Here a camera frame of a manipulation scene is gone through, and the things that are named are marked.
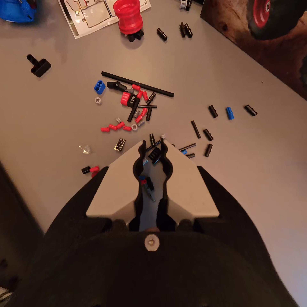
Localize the grey desk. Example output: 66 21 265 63
0 0 307 307

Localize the dark toy truck box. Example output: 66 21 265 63
200 0 307 101

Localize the black connector with stub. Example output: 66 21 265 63
26 54 52 78

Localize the short thin black axle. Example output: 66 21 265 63
191 120 201 139

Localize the black angled connector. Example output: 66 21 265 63
106 81 127 91

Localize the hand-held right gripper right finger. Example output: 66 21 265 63
157 138 220 231

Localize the long black axle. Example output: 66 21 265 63
101 71 175 98

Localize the red and black connector block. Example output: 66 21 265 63
120 92 138 107

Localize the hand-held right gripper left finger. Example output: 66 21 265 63
86 140 147 231

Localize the sticker sheet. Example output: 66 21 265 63
58 0 152 39

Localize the black plate subassembly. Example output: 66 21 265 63
179 0 205 11

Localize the black bush with red pin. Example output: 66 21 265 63
81 165 100 178

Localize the black cross connector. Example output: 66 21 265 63
125 28 144 43

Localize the red wheel rim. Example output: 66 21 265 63
113 0 144 35

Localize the pile of small brick parts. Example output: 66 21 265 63
101 84 197 202

